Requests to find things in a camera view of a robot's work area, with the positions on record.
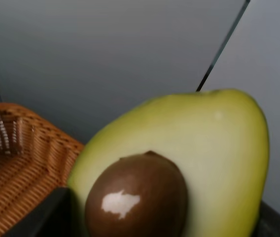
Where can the halved avocado with pit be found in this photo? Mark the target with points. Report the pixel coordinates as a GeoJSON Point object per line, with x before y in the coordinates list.
{"type": "Point", "coordinates": [181, 165]}

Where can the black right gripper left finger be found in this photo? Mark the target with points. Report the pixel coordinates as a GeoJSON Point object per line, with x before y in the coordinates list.
{"type": "Point", "coordinates": [53, 217]}

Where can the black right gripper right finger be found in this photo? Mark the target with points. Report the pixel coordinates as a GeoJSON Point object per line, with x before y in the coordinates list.
{"type": "Point", "coordinates": [268, 224]}

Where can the brown wicker basket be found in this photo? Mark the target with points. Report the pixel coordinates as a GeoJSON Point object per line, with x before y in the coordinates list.
{"type": "Point", "coordinates": [35, 158]}

